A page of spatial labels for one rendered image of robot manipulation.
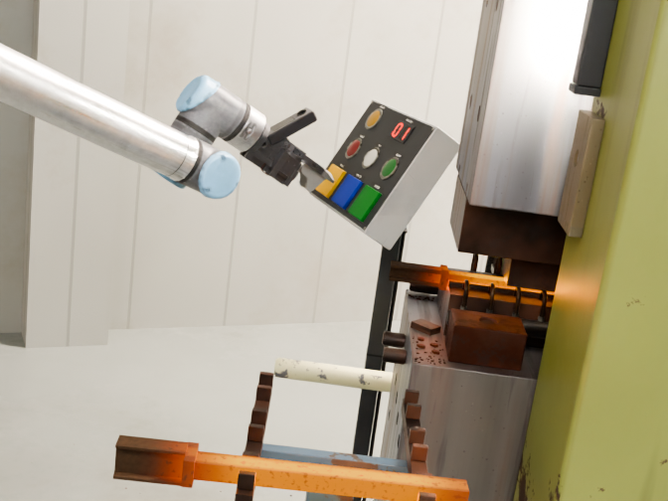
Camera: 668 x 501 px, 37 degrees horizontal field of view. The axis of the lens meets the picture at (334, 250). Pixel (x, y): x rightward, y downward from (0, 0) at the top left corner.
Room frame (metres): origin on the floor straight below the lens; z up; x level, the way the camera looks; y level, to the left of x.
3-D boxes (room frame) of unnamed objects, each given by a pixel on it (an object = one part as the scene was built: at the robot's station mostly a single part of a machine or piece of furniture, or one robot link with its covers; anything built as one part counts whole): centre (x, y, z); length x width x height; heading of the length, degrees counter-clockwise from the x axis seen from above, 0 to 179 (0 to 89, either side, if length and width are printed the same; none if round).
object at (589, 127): (1.42, -0.34, 1.27); 0.09 x 0.02 x 0.17; 0
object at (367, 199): (2.15, -0.06, 1.01); 0.07 x 0.05 x 0.07; 25
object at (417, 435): (1.17, -0.04, 0.93); 0.23 x 0.06 x 0.02; 91
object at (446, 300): (1.73, -0.42, 0.96); 0.42 x 0.20 x 0.09; 90
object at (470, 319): (1.56, -0.27, 0.95); 0.12 x 0.09 x 0.07; 90
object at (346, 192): (2.24, -0.02, 1.01); 0.07 x 0.05 x 0.07; 25
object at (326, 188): (2.34, 0.03, 1.01); 0.07 x 0.05 x 0.07; 25
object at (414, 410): (1.29, -0.03, 0.93); 0.23 x 0.06 x 0.02; 91
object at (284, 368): (2.08, -0.12, 0.62); 0.44 x 0.05 x 0.05; 90
